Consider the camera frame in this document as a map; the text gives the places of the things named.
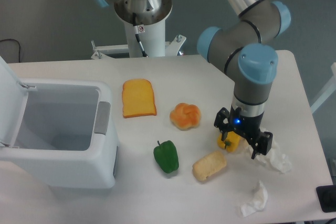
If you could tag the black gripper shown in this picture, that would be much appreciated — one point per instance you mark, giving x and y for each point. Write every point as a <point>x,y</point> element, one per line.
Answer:
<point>246,127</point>

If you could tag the pale square bread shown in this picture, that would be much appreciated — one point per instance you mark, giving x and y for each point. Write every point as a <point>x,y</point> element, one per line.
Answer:
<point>209,165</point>

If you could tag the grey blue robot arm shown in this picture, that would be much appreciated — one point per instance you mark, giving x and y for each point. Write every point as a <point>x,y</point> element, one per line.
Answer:
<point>241,53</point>

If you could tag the round knotted bread roll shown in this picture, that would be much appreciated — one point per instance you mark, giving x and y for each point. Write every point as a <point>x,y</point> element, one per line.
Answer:
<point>185,116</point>

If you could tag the yellow bell pepper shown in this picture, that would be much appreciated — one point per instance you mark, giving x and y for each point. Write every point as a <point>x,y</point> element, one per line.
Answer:
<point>231,143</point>

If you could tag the large crumpled white tissue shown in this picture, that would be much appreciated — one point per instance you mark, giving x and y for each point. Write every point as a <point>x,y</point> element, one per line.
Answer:
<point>275,160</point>

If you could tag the small crumpled white tissue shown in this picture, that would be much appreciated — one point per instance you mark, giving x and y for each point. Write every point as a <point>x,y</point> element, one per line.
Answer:
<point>258,201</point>

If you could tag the green bell pepper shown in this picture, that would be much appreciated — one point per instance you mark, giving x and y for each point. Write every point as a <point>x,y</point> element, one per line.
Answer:
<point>166,156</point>

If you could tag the black device at edge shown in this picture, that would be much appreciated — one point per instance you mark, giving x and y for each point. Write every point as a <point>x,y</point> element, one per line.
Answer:
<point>326,197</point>

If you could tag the orange toast slice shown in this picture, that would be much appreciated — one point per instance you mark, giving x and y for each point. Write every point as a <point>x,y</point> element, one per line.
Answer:
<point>138,98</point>

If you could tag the white open trash bin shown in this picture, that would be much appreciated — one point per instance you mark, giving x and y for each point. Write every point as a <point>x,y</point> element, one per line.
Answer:
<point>59,131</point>

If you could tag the white frame at right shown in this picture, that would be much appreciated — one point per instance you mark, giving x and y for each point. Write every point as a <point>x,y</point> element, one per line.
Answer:
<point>325,92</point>

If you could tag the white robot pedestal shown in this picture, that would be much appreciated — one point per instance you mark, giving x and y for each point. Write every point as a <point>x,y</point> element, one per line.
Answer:
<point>145,29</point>

